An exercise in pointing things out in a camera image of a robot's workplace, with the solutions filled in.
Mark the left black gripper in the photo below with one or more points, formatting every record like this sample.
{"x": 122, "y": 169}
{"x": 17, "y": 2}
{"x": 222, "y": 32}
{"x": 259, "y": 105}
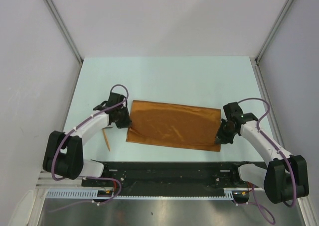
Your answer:
{"x": 127, "y": 122}

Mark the right aluminium frame post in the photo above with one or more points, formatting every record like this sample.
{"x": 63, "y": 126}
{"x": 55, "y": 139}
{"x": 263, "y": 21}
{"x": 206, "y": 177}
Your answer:
{"x": 274, "y": 29}

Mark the white slotted cable duct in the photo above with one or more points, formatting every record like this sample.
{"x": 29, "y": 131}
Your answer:
{"x": 102, "y": 195}

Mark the left aluminium frame post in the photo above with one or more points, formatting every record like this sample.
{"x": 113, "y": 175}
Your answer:
{"x": 52, "y": 8}

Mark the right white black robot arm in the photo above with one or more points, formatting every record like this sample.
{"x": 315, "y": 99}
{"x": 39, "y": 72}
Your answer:
{"x": 285, "y": 178}

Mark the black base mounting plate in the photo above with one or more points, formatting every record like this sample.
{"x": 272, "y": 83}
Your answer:
{"x": 169, "y": 179}

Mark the aluminium frame post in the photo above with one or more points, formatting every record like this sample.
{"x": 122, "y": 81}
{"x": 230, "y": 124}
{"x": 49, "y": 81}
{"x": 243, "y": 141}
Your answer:
{"x": 274, "y": 29}
{"x": 52, "y": 8}

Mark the right aluminium frame rail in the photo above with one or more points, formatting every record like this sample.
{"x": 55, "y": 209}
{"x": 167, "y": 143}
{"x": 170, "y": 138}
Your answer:
{"x": 264, "y": 94}

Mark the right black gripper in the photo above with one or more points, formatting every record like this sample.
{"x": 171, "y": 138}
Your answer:
{"x": 221, "y": 138}

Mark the orange cloth napkin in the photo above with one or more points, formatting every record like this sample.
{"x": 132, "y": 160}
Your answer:
{"x": 173, "y": 125}

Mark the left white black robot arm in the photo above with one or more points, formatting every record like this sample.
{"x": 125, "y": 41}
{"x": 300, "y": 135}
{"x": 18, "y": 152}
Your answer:
{"x": 64, "y": 157}

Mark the orange wooden spoon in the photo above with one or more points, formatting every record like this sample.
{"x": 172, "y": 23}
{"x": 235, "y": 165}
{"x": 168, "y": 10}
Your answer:
{"x": 105, "y": 139}

